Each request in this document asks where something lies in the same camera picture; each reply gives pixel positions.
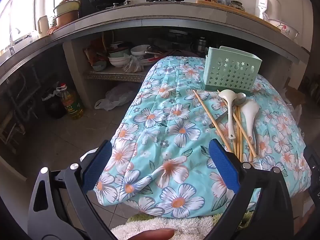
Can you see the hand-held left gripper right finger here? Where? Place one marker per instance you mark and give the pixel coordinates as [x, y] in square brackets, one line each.
[223, 166]

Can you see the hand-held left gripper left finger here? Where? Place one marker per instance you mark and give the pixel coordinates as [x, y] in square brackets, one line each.
[96, 165]

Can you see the white plastic soup spoon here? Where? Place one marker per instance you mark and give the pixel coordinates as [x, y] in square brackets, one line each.
[249, 115]
[229, 112]

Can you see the metal spoon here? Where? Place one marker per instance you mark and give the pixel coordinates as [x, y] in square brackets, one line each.
[240, 99]

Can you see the green plastic utensil holder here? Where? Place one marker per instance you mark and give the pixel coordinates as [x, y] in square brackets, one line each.
[228, 71]

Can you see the person's left hand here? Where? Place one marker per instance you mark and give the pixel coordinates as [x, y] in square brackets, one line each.
[150, 234]

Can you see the cooking oil bottle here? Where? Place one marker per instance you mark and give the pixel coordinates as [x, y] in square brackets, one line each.
[72, 105]

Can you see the clear plastic bag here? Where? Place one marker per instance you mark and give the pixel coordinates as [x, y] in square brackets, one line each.
[115, 97]

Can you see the black plastic jug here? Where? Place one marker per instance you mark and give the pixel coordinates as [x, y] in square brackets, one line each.
[53, 105]

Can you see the floral turquoise blanket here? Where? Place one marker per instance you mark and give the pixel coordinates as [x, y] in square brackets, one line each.
[162, 120]

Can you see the cardboard piece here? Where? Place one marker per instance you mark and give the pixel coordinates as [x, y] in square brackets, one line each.
[296, 96]

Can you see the white fluffy garment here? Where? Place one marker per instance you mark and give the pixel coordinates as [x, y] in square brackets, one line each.
[175, 227]

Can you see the plastic bag with food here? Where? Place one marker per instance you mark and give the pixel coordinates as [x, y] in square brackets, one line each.
[133, 66]

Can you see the pile of dishes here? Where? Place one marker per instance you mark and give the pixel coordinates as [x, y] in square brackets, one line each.
[125, 56]

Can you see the steel pot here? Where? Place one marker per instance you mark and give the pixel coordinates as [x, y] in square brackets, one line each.
[200, 43]

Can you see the concrete kitchen counter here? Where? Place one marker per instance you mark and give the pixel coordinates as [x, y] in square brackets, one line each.
[112, 21]

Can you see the floral white bowl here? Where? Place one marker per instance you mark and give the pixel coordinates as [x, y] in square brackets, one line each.
[285, 28]

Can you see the cream mug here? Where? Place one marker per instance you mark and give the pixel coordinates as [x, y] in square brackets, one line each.
[43, 25]

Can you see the wooden cutting board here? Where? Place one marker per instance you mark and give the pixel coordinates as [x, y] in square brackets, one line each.
[250, 15]

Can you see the stack of metal basins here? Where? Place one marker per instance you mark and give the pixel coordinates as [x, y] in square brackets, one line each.
[67, 11]

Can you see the white kitchen appliance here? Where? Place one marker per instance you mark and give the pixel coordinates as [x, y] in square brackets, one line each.
[263, 5]

